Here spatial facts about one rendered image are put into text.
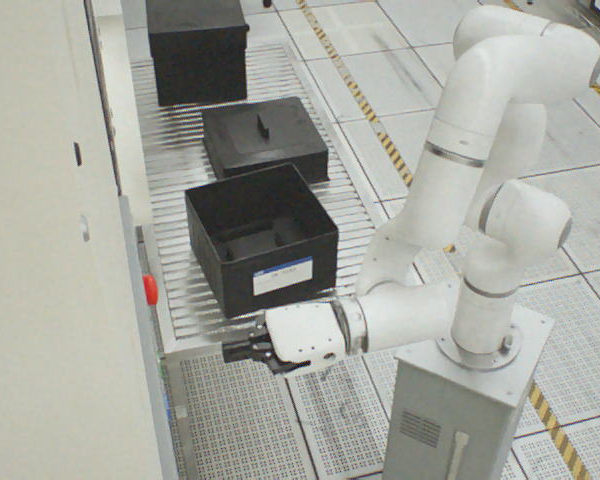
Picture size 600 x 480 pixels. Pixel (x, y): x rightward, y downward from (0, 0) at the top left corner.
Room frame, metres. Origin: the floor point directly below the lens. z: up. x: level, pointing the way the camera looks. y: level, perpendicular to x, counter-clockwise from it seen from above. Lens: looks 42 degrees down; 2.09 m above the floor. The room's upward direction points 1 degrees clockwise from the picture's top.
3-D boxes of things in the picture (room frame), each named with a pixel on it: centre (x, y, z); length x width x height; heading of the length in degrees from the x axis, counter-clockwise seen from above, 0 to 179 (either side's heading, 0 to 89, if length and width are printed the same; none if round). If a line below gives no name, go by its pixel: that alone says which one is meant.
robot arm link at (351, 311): (0.79, -0.07, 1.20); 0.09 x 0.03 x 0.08; 16
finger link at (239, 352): (0.73, 0.08, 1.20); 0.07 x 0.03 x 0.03; 106
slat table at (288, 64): (1.81, 0.19, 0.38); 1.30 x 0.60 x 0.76; 16
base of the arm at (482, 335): (1.16, -0.38, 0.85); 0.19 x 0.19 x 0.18
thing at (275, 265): (1.38, 0.11, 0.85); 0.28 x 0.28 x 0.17; 24
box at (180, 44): (2.23, 0.34, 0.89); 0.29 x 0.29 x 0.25; 11
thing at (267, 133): (1.80, 0.12, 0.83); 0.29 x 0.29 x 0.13; 18
